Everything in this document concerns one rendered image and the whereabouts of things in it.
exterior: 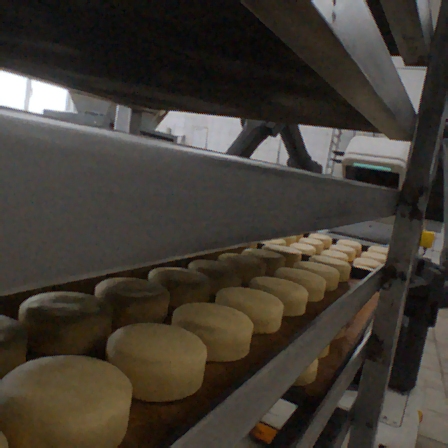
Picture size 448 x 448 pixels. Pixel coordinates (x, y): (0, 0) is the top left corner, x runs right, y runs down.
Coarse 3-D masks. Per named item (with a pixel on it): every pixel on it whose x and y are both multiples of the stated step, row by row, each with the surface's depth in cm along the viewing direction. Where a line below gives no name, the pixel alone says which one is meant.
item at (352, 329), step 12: (360, 252) 92; (372, 300) 66; (360, 312) 61; (348, 324) 57; (360, 324) 57; (348, 336) 53; (336, 348) 50; (348, 348) 50; (324, 360) 47; (336, 360) 47; (324, 372) 45; (336, 372) 45; (312, 384) 43; (324, 384) 43
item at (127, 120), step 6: (120, 108) 71; (126, 108) 71; (120, 114) 71; (126, 114) 71; (132, 114) 71; (138, 114) 72; (120, 120) 71; (126, 120) 71; (132, 120) 71; (138, 120) 72; (120, 126) 71; (126, 126) 71; (132, 126) 71; (138, 126) 73; (132, 132) 72; (138, 132) 73
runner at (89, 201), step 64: (0, 128) 7; (64, 128) 8; (0, 192) 7; (64, 192) 8; (128, 192) 9; (192, 192) 12; (256, 192) 15; (320, 192) 22; (384, 192) 41; (0, 256) 7; (64, 256) 8; (128, 256) 10; (192, 256) 12
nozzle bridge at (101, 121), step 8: (48, 112) 196; (56, 112) 195; (64, 112) 193; (72, 112) 192; (80, 120) 191; (88, 120) 189; (96, 120) 188; (104, 120) 187; (112, 120) 193; (112, 128) 208; (144, 128) 218; (152, 136) 244; (160, 136) 241; (168, 136) 243; (176, 136) 252
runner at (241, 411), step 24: (384, 264) 53; (360, 288) 40; (336, 312) 32; (312, 336) 27; (264, 360) 21; (288, 360) 23; (312, 360) 28; (240, 384) 18; (264, 384) 20; (288, 384) 24; (216, 408) 16; (240, 408) 18; (264, 408) 21; (192, 432) 15; (216, 432) 16; (240, 432) 19
